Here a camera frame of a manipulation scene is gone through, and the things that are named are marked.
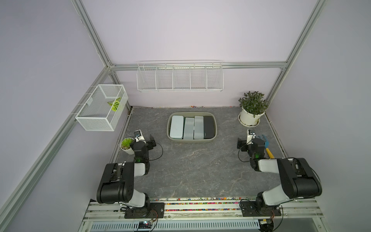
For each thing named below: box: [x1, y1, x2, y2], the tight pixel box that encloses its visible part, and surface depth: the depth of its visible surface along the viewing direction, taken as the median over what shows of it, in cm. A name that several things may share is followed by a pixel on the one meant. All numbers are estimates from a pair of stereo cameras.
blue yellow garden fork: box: [261, 134, 275, 160], surface depth 96 cm
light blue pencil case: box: [169, 115, 185, 140], surface depth 104 cm
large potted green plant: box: [237, 90, 269, 128], surface depth 101 cm
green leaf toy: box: [107, 97, 122, 112], surface depth 83 cm
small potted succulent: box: [119, 137, 135, 156], surface depth 90 cm
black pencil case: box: [203, 116, 215, 140], surface depth 105 cm
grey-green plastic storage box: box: [166, 111, 218, 143], surface depth 104 cm
